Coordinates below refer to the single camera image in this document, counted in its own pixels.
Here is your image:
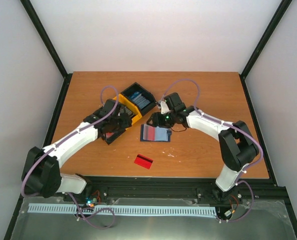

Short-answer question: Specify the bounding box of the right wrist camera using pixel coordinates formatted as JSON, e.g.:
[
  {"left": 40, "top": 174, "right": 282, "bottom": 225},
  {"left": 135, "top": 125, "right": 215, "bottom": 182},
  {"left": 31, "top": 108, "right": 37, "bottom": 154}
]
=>
[{"left": 157, "top": 100, "right": 170, "bottom": 115}]

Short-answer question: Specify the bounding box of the red black-stripe credit card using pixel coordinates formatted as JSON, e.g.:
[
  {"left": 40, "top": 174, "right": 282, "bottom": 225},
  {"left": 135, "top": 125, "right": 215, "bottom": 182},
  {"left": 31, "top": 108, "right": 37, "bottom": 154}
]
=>
[{"left": 134, "top": 154, "right": 153, "bottom": 170}]

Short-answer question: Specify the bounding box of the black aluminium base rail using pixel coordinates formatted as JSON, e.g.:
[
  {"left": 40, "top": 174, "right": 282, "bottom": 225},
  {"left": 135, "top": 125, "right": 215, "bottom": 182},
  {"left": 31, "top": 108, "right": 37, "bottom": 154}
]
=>
[{"left": 21, "top": 174, "right": 289, "bottom": 204}]

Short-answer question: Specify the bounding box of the black bin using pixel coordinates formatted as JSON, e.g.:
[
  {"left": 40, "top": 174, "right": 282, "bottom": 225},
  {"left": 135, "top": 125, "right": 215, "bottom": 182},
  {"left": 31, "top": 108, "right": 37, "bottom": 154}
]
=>
[
  {"left": 121, "top": 82, "right": 156, "bottom": 116},
  {"left": 82, "top": 106, "right": 126, "bottom": 146}
]

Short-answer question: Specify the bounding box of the light blue cable duct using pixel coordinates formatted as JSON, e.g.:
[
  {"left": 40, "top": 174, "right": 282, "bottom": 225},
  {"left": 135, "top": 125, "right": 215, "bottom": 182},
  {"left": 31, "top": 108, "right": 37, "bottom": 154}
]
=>
[{"left": 27, "top": 203, "right": 217, "bottom": 218}]

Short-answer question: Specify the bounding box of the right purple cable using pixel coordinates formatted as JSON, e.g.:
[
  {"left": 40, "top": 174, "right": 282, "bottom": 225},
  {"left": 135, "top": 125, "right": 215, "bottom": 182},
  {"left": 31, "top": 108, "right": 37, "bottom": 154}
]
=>
[{"left": 160, "top": 78, "right": 264, "bottom": 186}]

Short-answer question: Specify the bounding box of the dark card stack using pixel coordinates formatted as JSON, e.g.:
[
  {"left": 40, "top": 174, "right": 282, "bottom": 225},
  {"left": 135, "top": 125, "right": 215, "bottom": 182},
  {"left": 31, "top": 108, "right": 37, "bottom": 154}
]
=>
[{"left": 120, "top": 106, "right": 135, "bottom": 119}]

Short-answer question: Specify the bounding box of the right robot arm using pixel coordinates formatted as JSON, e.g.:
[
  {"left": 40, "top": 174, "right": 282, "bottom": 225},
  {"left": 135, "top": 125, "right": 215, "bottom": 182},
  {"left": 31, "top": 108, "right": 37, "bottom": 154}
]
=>
[{"left": 146, "top": 92, "right": 264, "bottom": 193}]

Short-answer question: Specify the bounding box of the left black bin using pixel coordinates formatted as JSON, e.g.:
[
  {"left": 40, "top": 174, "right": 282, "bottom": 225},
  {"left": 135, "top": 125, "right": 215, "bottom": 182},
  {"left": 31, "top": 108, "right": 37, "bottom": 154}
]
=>
[{"left": 82, "top": 106, "right": 126, "bottom": 146}]

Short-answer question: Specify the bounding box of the yellow middle bin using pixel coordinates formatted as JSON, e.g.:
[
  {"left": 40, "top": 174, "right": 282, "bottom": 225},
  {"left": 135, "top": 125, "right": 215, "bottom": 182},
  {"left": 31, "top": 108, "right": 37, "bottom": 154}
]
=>
[{"left": 118, "top": 93, "right": 143, "bottom": 126}]

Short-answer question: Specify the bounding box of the blue card stack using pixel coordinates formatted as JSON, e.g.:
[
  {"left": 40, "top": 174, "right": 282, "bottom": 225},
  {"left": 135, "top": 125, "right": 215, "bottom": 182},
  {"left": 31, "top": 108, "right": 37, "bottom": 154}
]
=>
[{"left": 129, "top": 91, "right": 151, "bottom": 110}]

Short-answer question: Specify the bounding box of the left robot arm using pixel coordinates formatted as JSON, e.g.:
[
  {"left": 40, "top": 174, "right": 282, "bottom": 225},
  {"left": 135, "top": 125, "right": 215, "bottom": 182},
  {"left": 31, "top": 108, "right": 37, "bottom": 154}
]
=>
[{"left": 21, "top": 99, "right": 132, "bottom": 202}]

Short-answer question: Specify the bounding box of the right black bin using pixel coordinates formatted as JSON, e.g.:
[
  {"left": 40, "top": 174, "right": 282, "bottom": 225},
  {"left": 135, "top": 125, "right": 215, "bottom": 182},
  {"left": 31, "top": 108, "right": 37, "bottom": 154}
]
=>
[{"left": 121, "top": 82, "right": 156, "bottom": 116}]

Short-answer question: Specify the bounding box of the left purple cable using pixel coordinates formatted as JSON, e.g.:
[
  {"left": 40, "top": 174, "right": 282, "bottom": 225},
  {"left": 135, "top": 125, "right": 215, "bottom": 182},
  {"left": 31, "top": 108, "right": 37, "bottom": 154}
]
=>
[{"left": 21, "top": 85, "right": 119, "bottom": 198}]

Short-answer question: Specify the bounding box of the white red credit card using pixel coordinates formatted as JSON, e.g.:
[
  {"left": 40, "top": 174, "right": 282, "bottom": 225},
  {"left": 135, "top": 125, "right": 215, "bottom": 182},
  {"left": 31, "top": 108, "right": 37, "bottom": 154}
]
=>
[{"left": 143, "top": 124, "right": 156, "bottom": 142}]

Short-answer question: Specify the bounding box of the purple cable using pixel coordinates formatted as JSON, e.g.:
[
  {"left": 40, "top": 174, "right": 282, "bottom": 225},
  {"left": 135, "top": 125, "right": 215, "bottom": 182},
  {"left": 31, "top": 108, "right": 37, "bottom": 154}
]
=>
[
  {"left": 160, "top": 78, "right": 264, "bottom": 186},
  {"left": 21, "top": 85, "right": 119, "bottom": 198}
]

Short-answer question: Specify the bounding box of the right black frame post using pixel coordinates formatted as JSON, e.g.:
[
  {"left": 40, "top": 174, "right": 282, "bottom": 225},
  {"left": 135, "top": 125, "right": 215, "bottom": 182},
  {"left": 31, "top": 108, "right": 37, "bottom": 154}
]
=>
[{"left": 240, "top": 0, "right": 294, "bottom": 80}]

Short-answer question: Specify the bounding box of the left black frame post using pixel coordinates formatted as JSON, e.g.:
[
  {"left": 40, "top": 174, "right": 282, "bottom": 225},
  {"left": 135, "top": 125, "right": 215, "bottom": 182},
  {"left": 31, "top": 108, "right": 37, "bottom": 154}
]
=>
[{"left": 19, "top": 0, "right": 73, "bottom": 81}]

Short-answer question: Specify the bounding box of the blue leather card holder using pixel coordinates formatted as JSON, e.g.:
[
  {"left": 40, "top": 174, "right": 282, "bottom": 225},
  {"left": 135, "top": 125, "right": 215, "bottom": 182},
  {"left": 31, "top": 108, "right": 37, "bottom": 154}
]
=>
[{"left": 140, "top": 124, "right": 172, "bottom": 142}]

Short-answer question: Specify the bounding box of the black frame post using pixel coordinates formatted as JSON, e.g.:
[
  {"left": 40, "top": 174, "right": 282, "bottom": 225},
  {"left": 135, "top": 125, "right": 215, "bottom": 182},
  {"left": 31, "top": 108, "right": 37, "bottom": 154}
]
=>
[
  {"left": 240, "top": 0, "right": 294, "bottom": 80},
  {"left": 19, "top": 0, "right": 73, "bottom": 81}
]

